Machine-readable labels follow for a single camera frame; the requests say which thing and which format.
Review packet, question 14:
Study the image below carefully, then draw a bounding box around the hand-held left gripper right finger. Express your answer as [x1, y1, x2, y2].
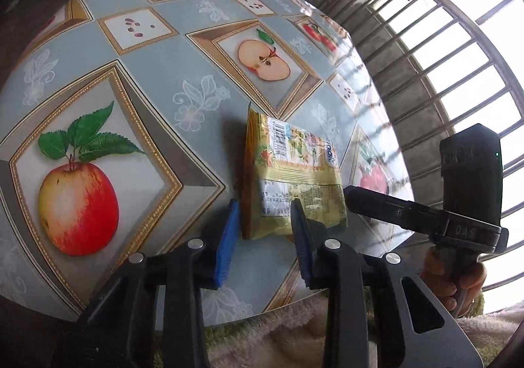
[290, 199, 484, 368]

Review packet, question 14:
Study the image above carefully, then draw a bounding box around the yellow snack packet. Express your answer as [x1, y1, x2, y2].
[239, 104, 348, 241]

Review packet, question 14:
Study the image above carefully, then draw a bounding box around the white and green fluffy blanket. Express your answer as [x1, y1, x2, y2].
[151, 298, 524, 368]

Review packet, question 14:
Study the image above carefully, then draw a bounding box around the metal balcony railing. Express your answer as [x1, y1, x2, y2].
[303, 0, 524, 311]

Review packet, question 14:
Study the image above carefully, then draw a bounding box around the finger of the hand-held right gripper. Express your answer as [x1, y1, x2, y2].
[343, 185, 445, 235]

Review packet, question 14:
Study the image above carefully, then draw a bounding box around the person's right hand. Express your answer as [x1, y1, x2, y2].
[421, 247, 488, 317]

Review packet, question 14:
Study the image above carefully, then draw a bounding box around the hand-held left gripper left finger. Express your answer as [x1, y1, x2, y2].
[51, 199, 240, 368]

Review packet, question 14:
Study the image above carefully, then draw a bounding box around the fruit print tablecloth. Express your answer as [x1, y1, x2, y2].
[0, 0, 415, 328]

